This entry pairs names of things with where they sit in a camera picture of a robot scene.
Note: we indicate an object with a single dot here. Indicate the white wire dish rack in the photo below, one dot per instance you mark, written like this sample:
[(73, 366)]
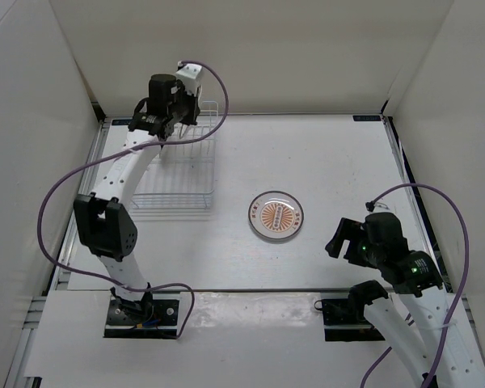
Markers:
[(181, 177)]

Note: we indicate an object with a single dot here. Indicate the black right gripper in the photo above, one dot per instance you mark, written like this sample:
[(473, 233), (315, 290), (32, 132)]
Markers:
[(347, 229)]

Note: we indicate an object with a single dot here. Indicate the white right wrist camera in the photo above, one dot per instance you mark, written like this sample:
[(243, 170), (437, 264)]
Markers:
[(372, 206)]

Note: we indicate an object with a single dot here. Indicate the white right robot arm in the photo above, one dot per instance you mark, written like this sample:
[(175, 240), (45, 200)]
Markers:
[(432, 349)]

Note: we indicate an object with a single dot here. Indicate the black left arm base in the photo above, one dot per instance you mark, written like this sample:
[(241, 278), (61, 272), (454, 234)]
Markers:
[(158, 322)]

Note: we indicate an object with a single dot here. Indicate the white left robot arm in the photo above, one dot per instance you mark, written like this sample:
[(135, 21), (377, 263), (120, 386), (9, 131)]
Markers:
[(103, 221)]

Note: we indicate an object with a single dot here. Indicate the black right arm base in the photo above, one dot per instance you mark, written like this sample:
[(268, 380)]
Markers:
[(342, 325)]

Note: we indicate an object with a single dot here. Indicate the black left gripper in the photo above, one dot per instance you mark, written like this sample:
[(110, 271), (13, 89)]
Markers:
[(194, 102)]

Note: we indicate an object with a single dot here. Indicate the white plate orange sun pattern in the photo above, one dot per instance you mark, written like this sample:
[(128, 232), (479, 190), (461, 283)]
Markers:
[(275, 216)]

